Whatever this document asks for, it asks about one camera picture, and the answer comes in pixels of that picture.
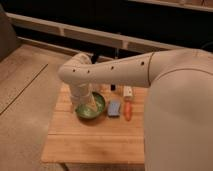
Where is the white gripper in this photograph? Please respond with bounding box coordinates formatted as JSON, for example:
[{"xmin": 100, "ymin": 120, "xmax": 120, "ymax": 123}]
[{"xmin": 69, "ymin": 84, "xmax": 97, "ymax": 111}]

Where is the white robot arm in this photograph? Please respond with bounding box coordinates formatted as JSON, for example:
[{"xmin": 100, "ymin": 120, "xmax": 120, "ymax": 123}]
[{"xmin": 59, "ymin": 48, "xmax": 213, "ymax": 171}]

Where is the green ceramic bowl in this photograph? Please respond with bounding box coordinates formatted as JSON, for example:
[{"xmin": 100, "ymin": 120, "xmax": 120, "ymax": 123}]
[{"xmin": 75, "ymin": 92, "xmax": 106, "ymax": 119}]

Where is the black lighter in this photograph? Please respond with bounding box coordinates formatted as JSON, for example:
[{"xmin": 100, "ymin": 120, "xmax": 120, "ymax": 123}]
[{"xmin": 110, "ymin": 85, "xmax": 116, "ymax": 91}]

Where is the blue sponge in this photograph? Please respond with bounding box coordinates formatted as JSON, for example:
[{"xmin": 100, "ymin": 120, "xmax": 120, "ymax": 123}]
[{"xmin": 107, "ymin": 99, "xmax": 121, "ymax": 117}]

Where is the wooden table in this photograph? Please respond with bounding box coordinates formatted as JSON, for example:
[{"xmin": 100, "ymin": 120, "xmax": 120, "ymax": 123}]
[{"xmin": 41, "ymin": 84, "xmax": 147, "ymax": 164}]

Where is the orange carrot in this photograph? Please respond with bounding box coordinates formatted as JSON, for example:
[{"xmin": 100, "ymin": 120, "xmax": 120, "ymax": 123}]
[{"xmin": 124, "ymin": 101, "xmax": 132, "ymax": 121}]

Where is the grey couch corner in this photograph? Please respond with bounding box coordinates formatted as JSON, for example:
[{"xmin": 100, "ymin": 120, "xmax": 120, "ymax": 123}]
[{"xmin": 0, "ymin": 4, "xmax": 21, "ymax": 62}]

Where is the black table leg bracket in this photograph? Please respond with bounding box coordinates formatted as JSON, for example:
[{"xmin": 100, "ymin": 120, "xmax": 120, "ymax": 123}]
[{"xmin": 91, "ymin": 53, "xmax": 100, "ymax": 64}]

